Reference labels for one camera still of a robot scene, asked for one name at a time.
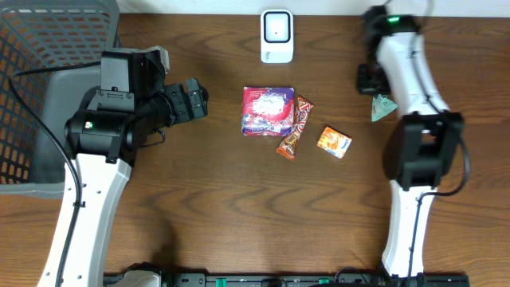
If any grey plastic mesh basket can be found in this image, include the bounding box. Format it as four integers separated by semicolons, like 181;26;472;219
1;0;120;199

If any red purple snack packet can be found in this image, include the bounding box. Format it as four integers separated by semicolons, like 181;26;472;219
241;87;295;136

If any white barcode scanner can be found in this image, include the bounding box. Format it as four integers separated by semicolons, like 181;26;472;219
260;9;294;64

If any red orange candy bar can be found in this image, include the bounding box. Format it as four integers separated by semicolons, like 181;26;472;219
276;96;314;160

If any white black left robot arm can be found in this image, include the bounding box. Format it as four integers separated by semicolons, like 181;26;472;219
38;46;209;286

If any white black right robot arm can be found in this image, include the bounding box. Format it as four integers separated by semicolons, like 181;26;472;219
356;4;470;286

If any small orange snack box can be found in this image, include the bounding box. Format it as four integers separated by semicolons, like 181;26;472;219
317;127;352;159

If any black mounting rail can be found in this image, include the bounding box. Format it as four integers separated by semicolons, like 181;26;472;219
102;262;470;287

